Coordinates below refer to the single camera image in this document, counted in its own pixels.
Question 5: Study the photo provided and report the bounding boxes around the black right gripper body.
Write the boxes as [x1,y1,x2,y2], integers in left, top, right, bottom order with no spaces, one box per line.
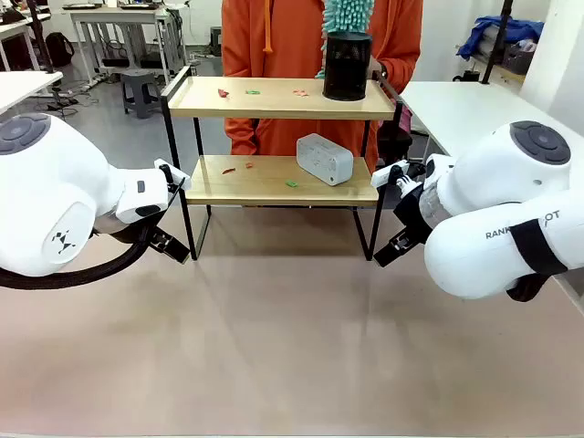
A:
[393,182,435,242]

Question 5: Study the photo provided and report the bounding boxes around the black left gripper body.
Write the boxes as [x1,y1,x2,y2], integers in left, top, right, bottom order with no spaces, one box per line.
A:
[116,221,161,247]

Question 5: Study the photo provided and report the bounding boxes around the white rectangular box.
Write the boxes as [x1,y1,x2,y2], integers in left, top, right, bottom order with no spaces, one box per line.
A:
[296,133,355,187]

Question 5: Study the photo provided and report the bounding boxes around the black mesh pen holder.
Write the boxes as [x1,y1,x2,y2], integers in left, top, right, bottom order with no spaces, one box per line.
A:
[321,31,373,102]

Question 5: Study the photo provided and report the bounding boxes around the teal chenille duster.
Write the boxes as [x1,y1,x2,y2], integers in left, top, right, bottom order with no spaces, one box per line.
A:
[315,0,373,79]

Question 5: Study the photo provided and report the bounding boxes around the person's left forearm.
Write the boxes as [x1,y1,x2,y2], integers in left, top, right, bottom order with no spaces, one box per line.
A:
[383,43,423,95]

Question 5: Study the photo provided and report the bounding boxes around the two-tier wooden metal shelf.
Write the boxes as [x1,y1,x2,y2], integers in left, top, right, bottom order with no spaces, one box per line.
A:
[160,65,405,262]

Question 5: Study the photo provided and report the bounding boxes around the black chair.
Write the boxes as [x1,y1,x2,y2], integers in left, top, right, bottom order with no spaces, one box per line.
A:
[377,108,413,168]

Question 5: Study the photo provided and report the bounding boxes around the white side table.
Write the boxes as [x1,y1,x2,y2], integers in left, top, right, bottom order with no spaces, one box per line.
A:
[399,80,584,183]

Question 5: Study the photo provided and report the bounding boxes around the grey plastic stool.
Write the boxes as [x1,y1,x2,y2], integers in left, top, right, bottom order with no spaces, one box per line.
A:
[120,69,162,120]

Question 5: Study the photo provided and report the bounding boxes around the white desk with pole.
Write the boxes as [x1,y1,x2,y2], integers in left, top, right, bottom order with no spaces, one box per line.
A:
[0,70,64,115]

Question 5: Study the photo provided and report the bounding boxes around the grey storage crate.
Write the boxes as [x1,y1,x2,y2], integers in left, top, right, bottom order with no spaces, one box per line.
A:
[501,39,536,74]

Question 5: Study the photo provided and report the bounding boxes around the black stand pole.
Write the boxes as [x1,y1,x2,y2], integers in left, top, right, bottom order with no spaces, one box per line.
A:
[26,0,58,77]
[482,0,515,86]

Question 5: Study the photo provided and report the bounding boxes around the blue cloth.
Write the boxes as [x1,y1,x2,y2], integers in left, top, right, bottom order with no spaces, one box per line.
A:
[455,16,545,61]

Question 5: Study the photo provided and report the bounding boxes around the black backpack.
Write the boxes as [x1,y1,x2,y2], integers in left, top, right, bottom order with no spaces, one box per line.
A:
[45,31,76,68]

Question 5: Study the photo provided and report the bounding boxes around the white-framed workbench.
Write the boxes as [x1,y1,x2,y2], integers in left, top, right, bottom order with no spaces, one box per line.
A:
[68,3,186,88]

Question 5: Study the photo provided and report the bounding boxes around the person in orange hoodie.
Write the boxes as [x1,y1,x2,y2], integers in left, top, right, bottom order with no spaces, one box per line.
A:
[222,0,423,172]

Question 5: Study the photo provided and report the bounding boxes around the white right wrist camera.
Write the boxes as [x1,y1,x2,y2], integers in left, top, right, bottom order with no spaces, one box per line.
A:
[370,160,412,189]

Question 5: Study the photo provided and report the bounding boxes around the black braided cable sleeve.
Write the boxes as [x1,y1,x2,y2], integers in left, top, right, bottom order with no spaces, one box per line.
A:
[0,239,154,291]

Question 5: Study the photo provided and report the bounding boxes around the black strap on arm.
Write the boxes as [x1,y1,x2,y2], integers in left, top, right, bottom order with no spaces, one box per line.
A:
[513,218,569,277]

